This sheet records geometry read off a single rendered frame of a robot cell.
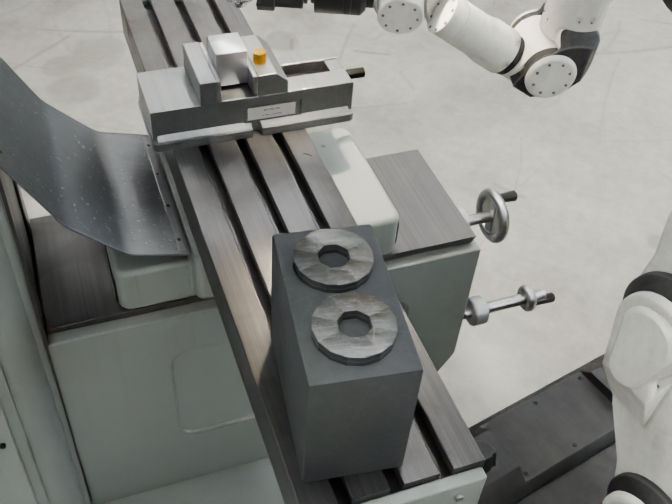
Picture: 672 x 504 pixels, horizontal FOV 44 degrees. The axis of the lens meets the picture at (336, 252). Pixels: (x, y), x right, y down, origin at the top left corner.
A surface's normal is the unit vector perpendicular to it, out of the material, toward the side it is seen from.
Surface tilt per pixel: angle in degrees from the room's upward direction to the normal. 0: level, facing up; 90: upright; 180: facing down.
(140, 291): 90
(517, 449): 0
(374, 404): 90
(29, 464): 88
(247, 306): 0
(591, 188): 0
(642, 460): 90
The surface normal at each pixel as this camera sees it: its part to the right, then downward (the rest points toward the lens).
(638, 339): -0.84, 0.34
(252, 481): 0.06, -0.71
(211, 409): 0.34, 0.68
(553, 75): 0.07, 0.75
